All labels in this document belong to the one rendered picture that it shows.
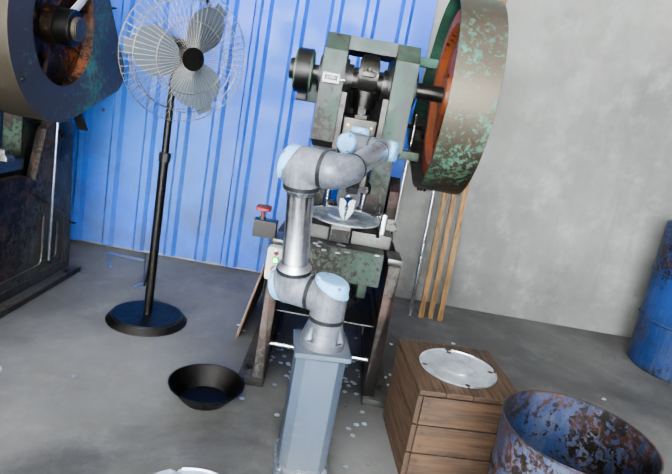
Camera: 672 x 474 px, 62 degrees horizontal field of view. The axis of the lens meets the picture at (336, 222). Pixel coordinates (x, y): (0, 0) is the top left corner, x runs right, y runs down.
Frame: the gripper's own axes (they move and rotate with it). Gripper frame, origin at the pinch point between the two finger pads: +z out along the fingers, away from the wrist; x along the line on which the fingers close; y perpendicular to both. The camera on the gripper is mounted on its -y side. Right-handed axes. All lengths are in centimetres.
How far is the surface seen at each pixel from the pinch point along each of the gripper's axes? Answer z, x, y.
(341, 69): -56, 11, 22
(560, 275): 45, -154, 150
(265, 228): 12.1, 30.9, 9.1
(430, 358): 44, -41, -17
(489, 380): 44, -62, -27
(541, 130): -46, -118, 150
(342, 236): 11.7, -1.1, 17.1
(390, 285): 25.6, -23.7, 5.1
